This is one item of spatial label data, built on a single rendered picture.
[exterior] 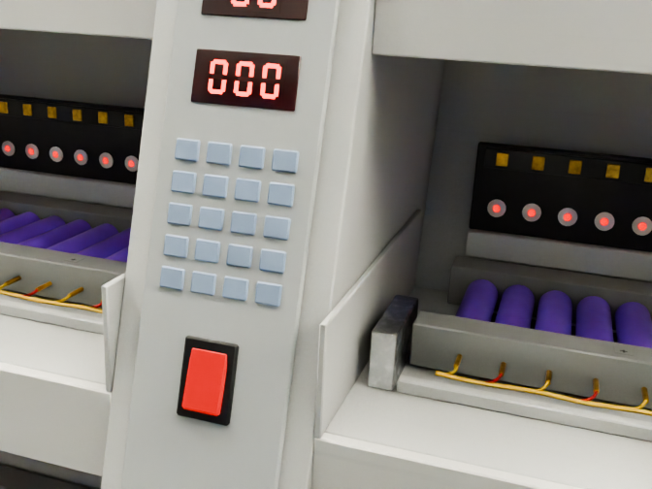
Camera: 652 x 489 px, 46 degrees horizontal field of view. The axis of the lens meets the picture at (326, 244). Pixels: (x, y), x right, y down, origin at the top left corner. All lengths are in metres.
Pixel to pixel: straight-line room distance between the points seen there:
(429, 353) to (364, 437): 0.07
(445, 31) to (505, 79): 0.19
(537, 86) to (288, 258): 0.25
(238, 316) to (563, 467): 0.14
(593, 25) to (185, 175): 0.17
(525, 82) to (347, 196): 0.22
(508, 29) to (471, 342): 0.14
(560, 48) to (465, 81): 0.20
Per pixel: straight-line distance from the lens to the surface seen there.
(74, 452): 0.38
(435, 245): 0.50
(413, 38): 0.32
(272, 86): 0.31
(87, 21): 0.38
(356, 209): 0.32
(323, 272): 0.31
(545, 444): 0.33
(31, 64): 0.63
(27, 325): 0.43
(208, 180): 0.32
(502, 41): 0.31
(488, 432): 0.33
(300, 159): 0.31
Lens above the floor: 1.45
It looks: 3 degrees down
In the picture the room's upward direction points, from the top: 7 degrees clockwise
